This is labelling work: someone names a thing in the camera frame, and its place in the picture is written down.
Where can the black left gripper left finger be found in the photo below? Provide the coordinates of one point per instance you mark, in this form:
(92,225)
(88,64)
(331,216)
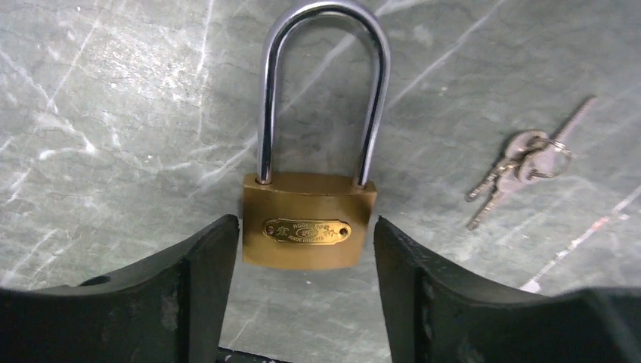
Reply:
(167,307)

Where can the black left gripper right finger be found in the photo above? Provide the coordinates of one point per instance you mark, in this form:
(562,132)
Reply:
(437,311)

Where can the brass padlock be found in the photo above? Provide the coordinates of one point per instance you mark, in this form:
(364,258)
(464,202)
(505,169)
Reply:
(303,220)

